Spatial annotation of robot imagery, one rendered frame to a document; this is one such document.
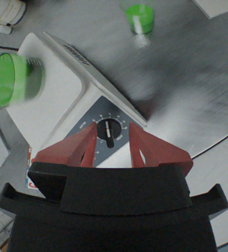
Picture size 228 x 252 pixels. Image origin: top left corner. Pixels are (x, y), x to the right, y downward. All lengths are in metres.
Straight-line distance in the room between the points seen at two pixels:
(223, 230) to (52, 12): 0.72
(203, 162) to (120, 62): 0.21
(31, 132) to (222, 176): 0.33
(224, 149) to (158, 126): 0.13
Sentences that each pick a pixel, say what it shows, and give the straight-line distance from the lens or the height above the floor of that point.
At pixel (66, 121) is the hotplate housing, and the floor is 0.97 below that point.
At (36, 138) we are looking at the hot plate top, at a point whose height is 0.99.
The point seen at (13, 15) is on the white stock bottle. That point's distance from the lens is 0.41.
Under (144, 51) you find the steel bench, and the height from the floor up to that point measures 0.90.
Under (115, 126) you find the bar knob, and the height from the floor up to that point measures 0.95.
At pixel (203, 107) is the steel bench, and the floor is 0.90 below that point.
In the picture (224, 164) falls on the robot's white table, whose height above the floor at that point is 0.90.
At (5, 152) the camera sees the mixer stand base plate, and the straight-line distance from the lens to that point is 0.48.
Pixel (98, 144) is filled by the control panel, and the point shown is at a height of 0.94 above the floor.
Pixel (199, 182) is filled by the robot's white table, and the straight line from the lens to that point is 0.28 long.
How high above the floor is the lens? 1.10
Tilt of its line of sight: 68 degrees down
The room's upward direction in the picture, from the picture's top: 134 degrees counter-clockwise
